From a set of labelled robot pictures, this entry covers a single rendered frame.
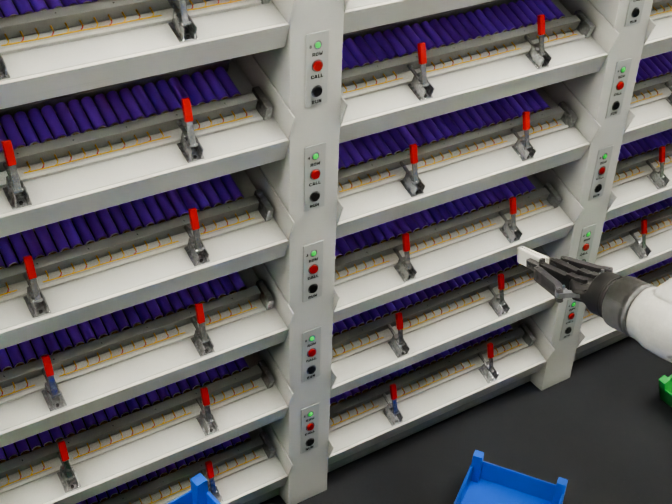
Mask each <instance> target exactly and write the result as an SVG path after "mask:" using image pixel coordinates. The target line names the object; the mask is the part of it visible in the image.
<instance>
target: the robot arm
mask: <svg viewBox="0 0 672 504"><path fill-rule="evenodd" d="M517 262H518V263H520V264H522V265H524V266H526V267H527V268H529V269H531V270H533V271H534V281H535V282H537V283H538V284H539V285H540V286H542V287H543V288H544V289H545V290H547V291H548V292H549V293H550V294H551V295H553V296H554V297H555V300H556V302H558V303H562V302H563V299H565V298H572V299H573V300H575V301H579V302H583V303H584V304H585V305H586V306H587V308H588V309H589V311H590V312H592V313H593V314H595V315H597V316H599V317H601V318H603V320H604V322H605V323H606V324H607V325H608V326H610V327H612V328H614V329H616V330H618V331H620V332H622V333H624V334H625V335H627V336H628V337H631V338H633V339H635V340H636V341H638V342H639V343H640V345H641V346H642V347H643V348H645V349H646V350H648V351H649V352H651V353H653V354H655V355H656V356H658V357H660V358H662V359H664V360H667V361H669V362H671V363H672V277H671V278H670V279H669V280H667V281H666V282H664V283H663V284H661V285H660V286H658V287H657V286H655V285H653V284H649V283H647V282H644V281H642V280H640V279H637V278H635V277H632V276H625V277H622V276H620V275H618V274H615V273H613V267H609V266H600V265H597V264H593V263H590V262H586V261H582V260H579V259H575V258H572V257H568V256H561V258H560V259H558V258H555V257H552V258H550V257H548V256H545V255H543V254H540V253H538V252H536V251H534V250H531V249H529V248H527V247H525V246H521V247H518V248H517ZM567 262H569V263H567Z"/></svg>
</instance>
